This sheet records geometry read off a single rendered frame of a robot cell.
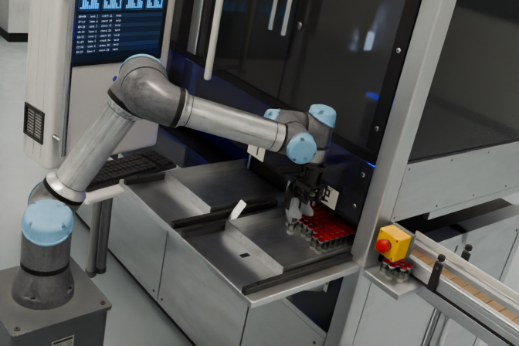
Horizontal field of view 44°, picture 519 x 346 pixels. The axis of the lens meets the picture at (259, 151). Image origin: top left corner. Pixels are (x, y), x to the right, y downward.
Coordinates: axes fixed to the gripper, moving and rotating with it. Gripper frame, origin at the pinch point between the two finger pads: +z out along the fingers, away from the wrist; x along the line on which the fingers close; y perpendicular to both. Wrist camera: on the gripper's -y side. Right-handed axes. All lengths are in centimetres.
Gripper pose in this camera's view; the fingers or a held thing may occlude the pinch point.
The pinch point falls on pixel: (292, 217)
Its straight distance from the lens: 187.6
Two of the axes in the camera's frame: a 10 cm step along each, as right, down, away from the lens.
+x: 7.6, -1.1, 6.4
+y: 6.2, 4.1, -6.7
